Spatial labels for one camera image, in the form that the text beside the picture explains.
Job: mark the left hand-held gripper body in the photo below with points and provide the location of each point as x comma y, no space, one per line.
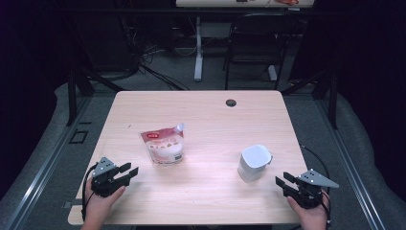
103,182

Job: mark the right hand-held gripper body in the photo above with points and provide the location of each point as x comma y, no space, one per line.
308,191

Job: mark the white flip-lid container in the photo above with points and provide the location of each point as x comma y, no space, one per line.
253,163

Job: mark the red and white spout pouch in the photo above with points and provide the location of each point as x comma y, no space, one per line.
164,147

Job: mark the person's left hand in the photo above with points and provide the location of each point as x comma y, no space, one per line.
97,206

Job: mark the person's right hand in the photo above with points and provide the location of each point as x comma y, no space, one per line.
312,217

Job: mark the grey tape tag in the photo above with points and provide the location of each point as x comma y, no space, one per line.
67,204

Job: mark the black metal stand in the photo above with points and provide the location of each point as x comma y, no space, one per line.
333,102
72,96

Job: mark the black round table grommet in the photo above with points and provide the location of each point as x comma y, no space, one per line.
230,103

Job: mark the white desk foot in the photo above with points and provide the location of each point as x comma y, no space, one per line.
272,73

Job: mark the white desk leg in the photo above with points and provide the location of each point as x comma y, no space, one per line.
198,51

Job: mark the black folding chair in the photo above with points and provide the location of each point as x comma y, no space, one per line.
260,41

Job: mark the orange item on background desk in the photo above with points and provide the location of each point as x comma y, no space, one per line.
287,2

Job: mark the white background desk top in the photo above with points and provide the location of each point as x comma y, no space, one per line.
223,3

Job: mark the aluminium floor rail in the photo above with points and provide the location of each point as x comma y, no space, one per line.
351,166
48,163

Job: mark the black floor outlet frame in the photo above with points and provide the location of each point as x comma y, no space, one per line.
72,137

